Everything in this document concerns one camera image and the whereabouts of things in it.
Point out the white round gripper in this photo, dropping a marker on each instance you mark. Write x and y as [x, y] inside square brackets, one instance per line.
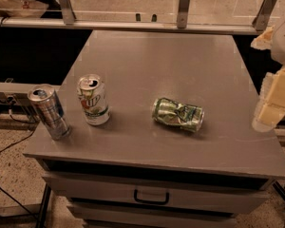
[270, 109]

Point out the silver blue redbull can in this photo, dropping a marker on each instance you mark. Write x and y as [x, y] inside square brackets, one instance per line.
[46, 103]

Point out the crushed green soda can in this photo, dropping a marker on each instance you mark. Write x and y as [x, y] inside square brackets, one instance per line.
[183, 116]

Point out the white green 7up can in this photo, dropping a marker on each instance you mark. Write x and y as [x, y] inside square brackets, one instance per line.
[92, 96]

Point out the grey drawer cabinet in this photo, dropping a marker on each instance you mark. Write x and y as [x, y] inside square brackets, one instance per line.
[161, 134]

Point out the black metal cart leg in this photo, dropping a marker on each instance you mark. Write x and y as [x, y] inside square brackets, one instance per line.
[40, 223]

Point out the black drawer handle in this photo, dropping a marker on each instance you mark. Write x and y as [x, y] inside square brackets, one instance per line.
[151, 198]

